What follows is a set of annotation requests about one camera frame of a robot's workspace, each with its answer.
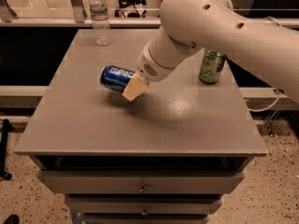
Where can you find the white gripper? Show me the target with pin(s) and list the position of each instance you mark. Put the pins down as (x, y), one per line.
(149, 66)

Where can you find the blue pepsi can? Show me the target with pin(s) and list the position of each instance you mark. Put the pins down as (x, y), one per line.
(115, 78)

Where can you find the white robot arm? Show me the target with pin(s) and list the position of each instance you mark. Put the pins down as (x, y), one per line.
(268, 51)

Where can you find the green soda can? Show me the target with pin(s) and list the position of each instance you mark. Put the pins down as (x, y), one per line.
(211, 66)

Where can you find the clear plastic water bottle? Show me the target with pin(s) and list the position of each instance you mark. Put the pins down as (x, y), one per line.
(100, 21)

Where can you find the grey drawer cabinet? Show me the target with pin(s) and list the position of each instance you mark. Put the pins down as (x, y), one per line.
(179, 124)

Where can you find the black office chair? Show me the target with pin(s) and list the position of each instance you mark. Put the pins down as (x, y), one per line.
(129, 2)

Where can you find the metal drawer knob upper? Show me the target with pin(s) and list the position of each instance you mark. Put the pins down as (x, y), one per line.
(142, 189)

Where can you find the metal drawer knob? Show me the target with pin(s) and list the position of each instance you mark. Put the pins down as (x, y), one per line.
(142, 189)
(144, 212)

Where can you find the top grey drawer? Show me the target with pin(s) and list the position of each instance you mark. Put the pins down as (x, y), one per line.
(168, 182)

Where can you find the grey drawer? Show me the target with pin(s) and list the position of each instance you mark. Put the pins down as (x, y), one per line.
(150, 205)
(168, 182)

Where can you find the metal drawer knob lower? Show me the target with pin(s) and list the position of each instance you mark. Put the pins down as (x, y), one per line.
(144, 212)

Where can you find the black stand with caster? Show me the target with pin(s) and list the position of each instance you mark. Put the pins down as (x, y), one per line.
(6, 128)

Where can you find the metal railing frame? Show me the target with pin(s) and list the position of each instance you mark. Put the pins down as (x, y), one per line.
(75, 13)

